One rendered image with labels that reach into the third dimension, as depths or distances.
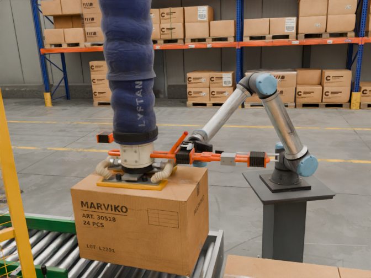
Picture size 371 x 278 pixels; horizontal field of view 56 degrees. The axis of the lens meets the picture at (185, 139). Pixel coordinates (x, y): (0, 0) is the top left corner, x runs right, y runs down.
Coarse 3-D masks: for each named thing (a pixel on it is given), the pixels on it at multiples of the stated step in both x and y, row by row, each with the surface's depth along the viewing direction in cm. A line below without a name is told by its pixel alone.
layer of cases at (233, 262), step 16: (240, 256) 200; (224, 272) 187; (240, 272) 186; (256, 272) 186; (272, 272) 185; (288, 272) 185; (304, 272) 184; (320, 272) 184; (336, 272) 183; (352, 272) 183; (368, 272) 182
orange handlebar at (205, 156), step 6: (114, 150) 180; (150, 156) 172; (156, 156) 171; (162, 156) 170; (168, 156) 169; (192, 156) 167; (198, 156) 166; (204, 156) 165; (210, 156) 164; (216, 156) 167; (240, 156) 165; (246, 156) 164; (246, 162) 161
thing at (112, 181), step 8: (112, 176) 176; (120, 176) 171; (144, 176) 168; (104, 184) 169; (112, 184) 168; (120, 184) 167; (128, 184) 167; (136, 184) 166; (144, 184) 166; (152, 184) 164; (160, 184) 165
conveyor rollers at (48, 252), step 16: (32, 240) 224; (48, 240) 225; (64, 240) 227; (0, 256) 209; (16, 256) 210; (48, 256) 211; (208, 256) 200; (80, 272) 196; (160, 272) 193; (192, 272) 190
